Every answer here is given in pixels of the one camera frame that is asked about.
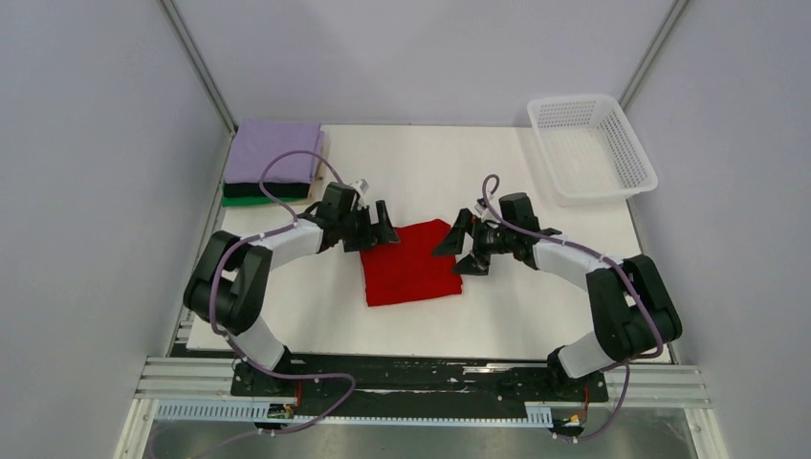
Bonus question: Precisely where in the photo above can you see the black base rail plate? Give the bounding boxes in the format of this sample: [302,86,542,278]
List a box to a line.
[226,353,608,415]

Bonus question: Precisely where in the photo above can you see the white plastic basket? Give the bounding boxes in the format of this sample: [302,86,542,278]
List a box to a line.
[526,94,659,207]

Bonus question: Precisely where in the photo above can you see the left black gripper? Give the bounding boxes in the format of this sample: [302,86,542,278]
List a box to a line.
[338,200,400,252]

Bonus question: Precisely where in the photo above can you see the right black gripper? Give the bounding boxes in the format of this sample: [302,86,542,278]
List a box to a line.
[431,208,515,275]

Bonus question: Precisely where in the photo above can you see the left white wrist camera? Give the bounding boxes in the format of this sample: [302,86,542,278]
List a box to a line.
[349,179,369,197]

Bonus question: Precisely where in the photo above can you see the folded black t shirt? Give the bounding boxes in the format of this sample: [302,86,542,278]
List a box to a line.
[223,182,311,200]

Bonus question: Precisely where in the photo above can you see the red t shirt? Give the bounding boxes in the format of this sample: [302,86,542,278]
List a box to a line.
[361,219,463,307]

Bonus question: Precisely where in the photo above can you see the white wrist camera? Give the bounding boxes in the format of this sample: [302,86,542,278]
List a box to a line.
[349,179,369,197]
[474,199,489,217]

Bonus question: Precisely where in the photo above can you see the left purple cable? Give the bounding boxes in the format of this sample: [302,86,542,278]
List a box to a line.
[148,149,358,459]

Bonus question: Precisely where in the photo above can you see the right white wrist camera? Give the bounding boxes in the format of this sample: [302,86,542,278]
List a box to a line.
[474,199,489,217]

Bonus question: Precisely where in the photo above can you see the wooden board under stack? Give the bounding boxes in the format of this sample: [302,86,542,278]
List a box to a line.
[304,131,331,205]

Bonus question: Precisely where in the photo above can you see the folded green t shirt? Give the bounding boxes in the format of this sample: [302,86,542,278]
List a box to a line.
[221,196,311,208]

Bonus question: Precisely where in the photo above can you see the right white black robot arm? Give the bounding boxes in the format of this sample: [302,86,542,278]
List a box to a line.
[432,192,683,400]

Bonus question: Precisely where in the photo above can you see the white slotted cable duct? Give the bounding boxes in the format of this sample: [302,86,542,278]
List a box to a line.
[154,400,554,428]

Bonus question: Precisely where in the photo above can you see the folded lilac t shirt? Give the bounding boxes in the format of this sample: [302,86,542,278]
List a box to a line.
[224,119,322,184]

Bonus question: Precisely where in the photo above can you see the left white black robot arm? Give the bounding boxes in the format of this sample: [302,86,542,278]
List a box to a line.
[183,182,400,395]

